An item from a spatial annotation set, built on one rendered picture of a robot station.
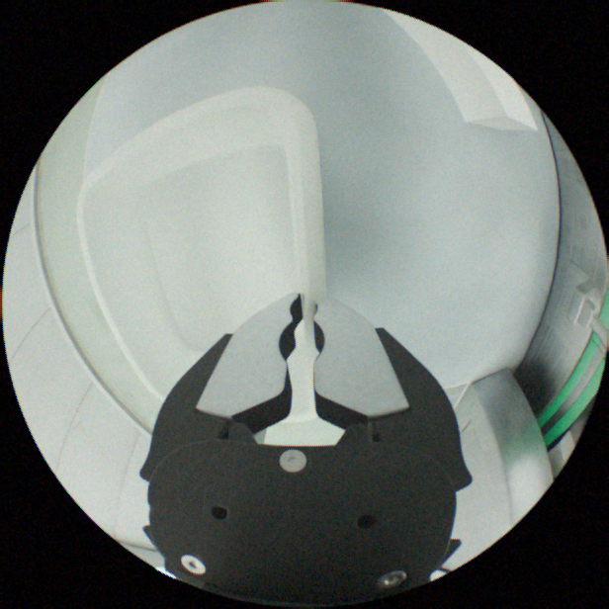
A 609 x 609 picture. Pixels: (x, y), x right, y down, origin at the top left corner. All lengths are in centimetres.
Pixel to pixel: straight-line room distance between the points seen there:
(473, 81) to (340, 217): 18
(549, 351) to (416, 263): 34
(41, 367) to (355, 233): 323
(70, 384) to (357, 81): 339
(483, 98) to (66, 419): 354
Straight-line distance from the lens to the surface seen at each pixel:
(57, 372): 326
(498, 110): 20
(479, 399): 38
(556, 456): 69
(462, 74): 22
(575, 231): 40
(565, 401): 48
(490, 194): 24
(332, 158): 16
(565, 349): 43
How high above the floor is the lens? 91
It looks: 59 degrees down
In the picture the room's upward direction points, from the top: 178 degrees counter-clockwise
